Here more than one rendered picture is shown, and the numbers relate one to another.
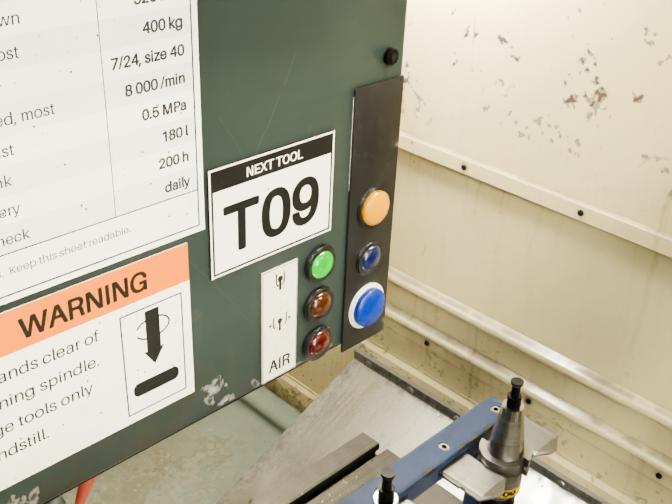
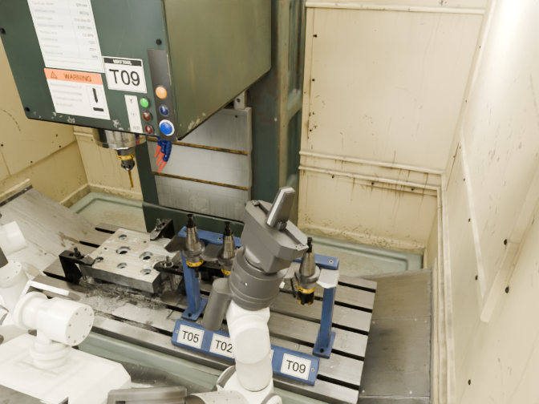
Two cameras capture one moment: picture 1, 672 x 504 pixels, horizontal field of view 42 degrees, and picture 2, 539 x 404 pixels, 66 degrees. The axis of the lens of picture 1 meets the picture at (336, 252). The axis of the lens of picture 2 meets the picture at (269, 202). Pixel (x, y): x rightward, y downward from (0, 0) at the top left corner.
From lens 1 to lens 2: 99 cm
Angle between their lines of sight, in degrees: 55
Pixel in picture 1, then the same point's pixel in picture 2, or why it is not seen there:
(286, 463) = not seen: hidden behind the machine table
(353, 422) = (400, 288)
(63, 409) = (76, 102)
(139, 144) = (83, 42)
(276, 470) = not seen: hidden behind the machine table
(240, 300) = (119, 99)
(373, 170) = (160, 79)
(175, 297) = (99, 88)
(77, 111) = (67, 28)
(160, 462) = (353, 262)
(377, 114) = (157, 60)
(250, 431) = not seen: hidden behind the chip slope
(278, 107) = (121, 46)
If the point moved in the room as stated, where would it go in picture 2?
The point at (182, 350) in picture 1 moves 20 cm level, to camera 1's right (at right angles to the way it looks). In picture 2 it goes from (103, 104) to (117, 135)
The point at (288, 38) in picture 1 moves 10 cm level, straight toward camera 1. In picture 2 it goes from (120, 26) to (67, 30)
